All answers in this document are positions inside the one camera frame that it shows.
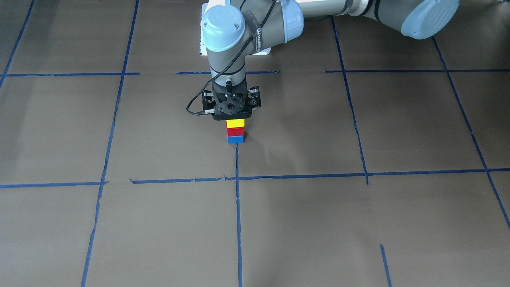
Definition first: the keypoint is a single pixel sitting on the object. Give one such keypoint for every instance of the yellow wooden block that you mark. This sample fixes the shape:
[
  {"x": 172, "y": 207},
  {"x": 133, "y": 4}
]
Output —
[{"x": 235, "y": 123}]

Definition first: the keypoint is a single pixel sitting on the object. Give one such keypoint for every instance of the red wooden block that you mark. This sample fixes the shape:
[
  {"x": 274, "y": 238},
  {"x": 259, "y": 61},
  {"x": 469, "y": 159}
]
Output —
[{"x": 235, "y": 132}]

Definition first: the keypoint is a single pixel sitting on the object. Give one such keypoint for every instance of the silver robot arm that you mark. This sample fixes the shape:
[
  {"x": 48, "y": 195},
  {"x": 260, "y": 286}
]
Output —
[{"x": 234, "y": 29}]

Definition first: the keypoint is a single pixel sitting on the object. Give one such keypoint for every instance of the blue wooden block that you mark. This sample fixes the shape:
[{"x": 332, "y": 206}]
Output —
[{"x": 235, "y": 139}]

